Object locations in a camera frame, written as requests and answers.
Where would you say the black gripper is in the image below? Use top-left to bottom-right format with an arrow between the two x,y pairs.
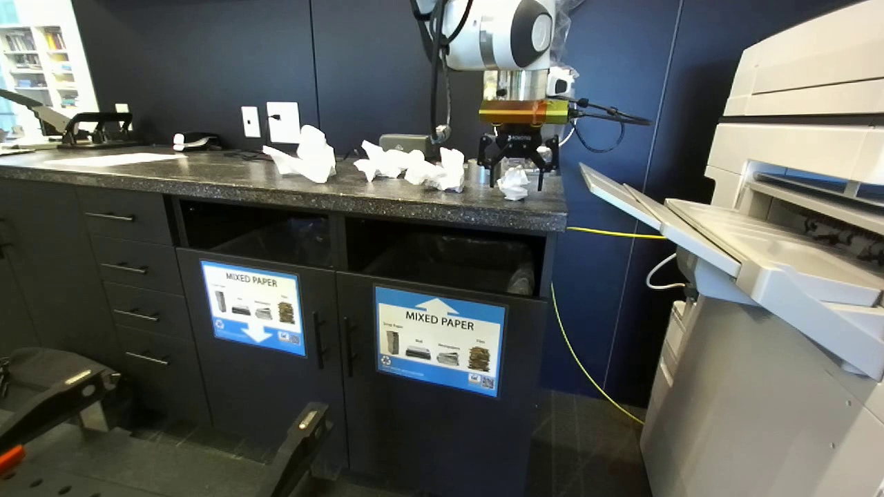
476,125 -> 565,192

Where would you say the small white paper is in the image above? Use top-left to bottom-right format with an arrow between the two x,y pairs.
494,163 -> 540,203

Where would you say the black bin liner bag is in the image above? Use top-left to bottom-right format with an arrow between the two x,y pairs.
363,228 -> 541,297
214,216 -> 337,270

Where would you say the large crumpled white paper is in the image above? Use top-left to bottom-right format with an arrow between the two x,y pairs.
259,121 -> 341,184

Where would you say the black bin door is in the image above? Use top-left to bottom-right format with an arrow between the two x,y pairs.
175,246 -> 352,471
331,270 -> 547,497

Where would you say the small metal can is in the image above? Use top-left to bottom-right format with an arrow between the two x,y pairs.
465,156 -> 491,192

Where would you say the blue sign with up arrow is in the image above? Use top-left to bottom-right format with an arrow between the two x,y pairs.
371,282 -> 511,399

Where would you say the large white outlet plate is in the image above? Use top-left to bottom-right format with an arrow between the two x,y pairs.
266,100 -> 305,145

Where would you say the blue sign with down arrow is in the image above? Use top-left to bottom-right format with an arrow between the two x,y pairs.
197,257 -> 309,358

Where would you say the large white office printer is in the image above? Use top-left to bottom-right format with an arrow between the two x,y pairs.
577,0 -> 884,497

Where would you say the black cabinet drawer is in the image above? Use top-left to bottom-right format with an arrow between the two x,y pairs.
103,286 -> 197,343
77,187 -> 178,250
113,333 -> 211,422
92,243 -> 189,297

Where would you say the black desktop hole punch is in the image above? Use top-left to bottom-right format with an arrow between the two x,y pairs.
0,86 -> 142,152

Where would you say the black office chair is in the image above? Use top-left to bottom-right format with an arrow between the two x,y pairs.
0,343 -> 331,497

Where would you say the white shelf with books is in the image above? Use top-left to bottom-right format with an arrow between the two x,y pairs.
0,0 -> 103,145

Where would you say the dark counter cabinet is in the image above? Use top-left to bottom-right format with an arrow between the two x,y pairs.
0,145 -> 573,497

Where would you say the orange red lever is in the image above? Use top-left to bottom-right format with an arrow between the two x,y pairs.
0,442 -> 29,477

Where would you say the gold wrist camera mount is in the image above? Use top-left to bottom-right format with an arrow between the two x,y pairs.
476,96 -> 574,129

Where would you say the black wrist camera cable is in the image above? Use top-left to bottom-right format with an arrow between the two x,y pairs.
556,96 -> 656,156

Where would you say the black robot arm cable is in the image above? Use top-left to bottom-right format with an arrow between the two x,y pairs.
410,0 -> 479,145

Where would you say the thin white cable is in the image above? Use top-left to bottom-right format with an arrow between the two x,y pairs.
641,248 -> 692,296

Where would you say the thin yellow cable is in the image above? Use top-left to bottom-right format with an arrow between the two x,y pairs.
547,221 -> 681,431

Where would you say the small white wall plate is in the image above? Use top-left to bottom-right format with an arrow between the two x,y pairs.
239,103 -> 266,140

